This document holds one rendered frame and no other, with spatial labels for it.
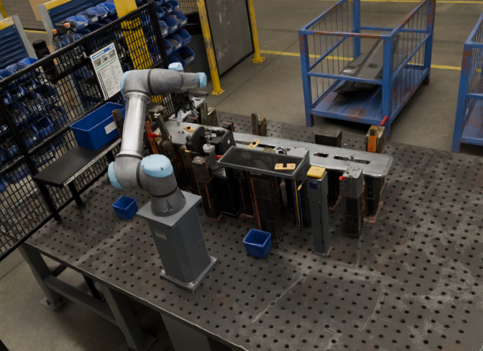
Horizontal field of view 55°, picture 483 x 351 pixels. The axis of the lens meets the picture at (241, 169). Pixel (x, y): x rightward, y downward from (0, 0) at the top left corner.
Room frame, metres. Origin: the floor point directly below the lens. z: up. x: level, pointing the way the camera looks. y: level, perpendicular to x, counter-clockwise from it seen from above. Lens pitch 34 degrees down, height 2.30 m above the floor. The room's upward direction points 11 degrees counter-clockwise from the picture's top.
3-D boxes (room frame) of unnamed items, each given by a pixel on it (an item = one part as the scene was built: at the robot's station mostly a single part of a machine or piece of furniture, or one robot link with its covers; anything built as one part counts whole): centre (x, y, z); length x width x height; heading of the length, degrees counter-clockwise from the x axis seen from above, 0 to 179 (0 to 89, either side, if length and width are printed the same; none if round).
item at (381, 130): (1.93, -0.68, 0.88); 0.15 x 0.11 x 0.36; 145
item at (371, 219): (1.75, -0.61, 0.84); 0.18 x 0.06 x 0.29; 145
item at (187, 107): (2.40, 0.24, 1.19); 0.09 x 0.08 x 0.12; 33
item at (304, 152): (1.79, -0.27, 0.90); 0.13 x 0.10 x 0.41; 145
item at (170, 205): (1.60, 0.33, 1.15); 0.15 x 0.15 x 0.10
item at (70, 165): (2.46, 0.76, 1.02); 0.90 x 0.22 x 0.03; 145
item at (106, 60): (2.78, 0.69, 1.30); 0.23 x 0.02 x 0.31; 145
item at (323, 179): (1.56, -0.30, 0.92); 0.08 x 0.08 x 0.44; 55
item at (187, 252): (1.60, 0.33, 0.90); 0.21 x 0.21 x 0.40; 51
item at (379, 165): (2.11, -0.11, 1.00); 1.38 x 0.22 x 0.02; 55
